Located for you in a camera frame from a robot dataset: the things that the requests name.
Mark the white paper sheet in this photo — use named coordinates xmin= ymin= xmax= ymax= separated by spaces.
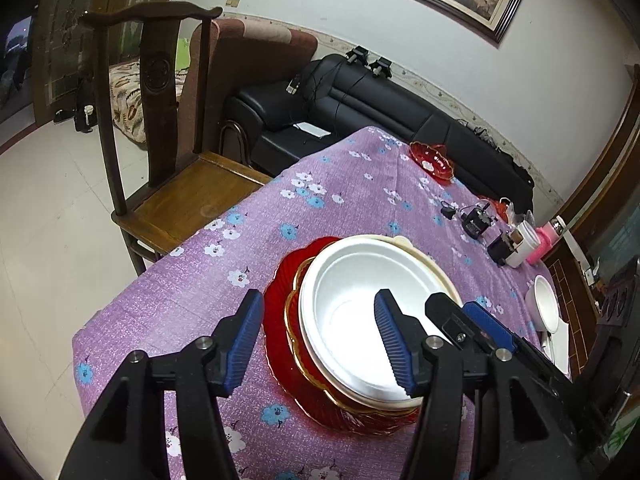
xmin=292 ymin=121 xmax=332 ymax=140

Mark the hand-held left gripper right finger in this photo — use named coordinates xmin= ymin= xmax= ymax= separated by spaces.
xmin=373 ymin=288 xmax=582 ymax=480

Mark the gold-rimmed red glass plate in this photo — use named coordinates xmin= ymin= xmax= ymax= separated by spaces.
xmin=283 ymin=255 xmax=422 ymax=418

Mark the small white bowl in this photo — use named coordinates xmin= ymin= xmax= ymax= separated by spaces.
xmin=525 ymin=275 xmax=562 ymax=335

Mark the large white foam bowl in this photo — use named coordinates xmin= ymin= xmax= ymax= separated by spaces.
xmin=299 ymin=235 xmax=463 ymax=404

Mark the pink bottle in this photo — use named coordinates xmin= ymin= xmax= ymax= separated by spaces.
xmin=525 ymin=215 xmax=569 ymax=265

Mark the white plate at edge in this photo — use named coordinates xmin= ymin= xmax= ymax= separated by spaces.
xmin=540 ymin=320 xmax=572 ymax=382

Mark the small red glass plate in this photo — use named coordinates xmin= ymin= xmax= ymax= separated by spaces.
xmin=408 ymin=141 xmax=456 ymax=183

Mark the black charger block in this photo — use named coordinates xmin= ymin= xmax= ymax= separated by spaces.
xmin=486 ymin=229 xmax=521 ymax=267

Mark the purple floral tablecloth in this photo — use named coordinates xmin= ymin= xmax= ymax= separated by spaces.
xmin=71 ymin=125 xmax=563 ymax=480

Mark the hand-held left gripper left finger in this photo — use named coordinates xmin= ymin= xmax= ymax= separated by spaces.
xmin=60 ymin=289 xmax=265 ymax=480

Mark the floral blanket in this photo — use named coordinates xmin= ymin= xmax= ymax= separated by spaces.
xmin=109 ymin=59 xmax=187 ymax=144

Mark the brown armchair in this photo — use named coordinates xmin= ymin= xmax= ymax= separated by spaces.
xmin=175 ymin=17 xmax=318 ymax=161

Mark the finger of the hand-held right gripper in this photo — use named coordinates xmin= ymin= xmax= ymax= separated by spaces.
xmin=424 ymin=292 xmax=493 ymax=358
xmin=461 ymin=301 xmax=519 ymax=358

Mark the beige bowl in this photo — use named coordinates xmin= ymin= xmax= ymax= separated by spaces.
xmin=298 ymin=233 xmax=453 ymax=411

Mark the large red glass plate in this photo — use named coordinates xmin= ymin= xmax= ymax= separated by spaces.
xmin=262 ymin=236 xmax=426 ymax=436

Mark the brown wooden cabinet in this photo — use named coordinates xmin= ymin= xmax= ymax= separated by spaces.
xmin=537 ymin=62 xmax=640 ymax=321

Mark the dark carved wooden chair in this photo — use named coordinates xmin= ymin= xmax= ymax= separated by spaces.
xmin=580 ymin=255 xmax=640 ymax=466

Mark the white cup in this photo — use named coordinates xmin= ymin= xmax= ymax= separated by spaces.
xmin=504 ymin=220 xmax=539 ymax=268

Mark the green cloth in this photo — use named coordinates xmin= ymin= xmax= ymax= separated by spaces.
xmin=174 ymin=37 xmax=194 ymax=72

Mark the black leather sofa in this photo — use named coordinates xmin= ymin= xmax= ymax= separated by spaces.
xmin=222 ymin=54 xmax=535 ymax=216

